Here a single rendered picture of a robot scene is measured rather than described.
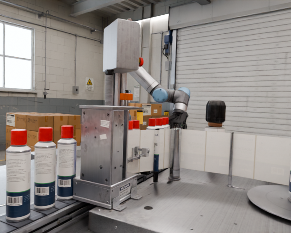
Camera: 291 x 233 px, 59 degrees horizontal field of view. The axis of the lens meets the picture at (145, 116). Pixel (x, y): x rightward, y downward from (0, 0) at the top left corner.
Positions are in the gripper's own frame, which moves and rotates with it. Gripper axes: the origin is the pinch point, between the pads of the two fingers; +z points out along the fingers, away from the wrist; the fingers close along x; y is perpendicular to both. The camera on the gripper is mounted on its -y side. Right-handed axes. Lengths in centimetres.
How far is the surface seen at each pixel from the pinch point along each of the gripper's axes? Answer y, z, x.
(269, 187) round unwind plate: 51, 20, -26
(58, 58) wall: -469, -295, 249
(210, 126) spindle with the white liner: 27.3, -1.8, -23.5
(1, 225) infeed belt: 1, 51, -78
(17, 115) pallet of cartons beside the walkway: -348, -73, 142
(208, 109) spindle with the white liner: 26.2, -7.7, -27.7
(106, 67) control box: -14, -13, -51
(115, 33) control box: -5, -20, -62
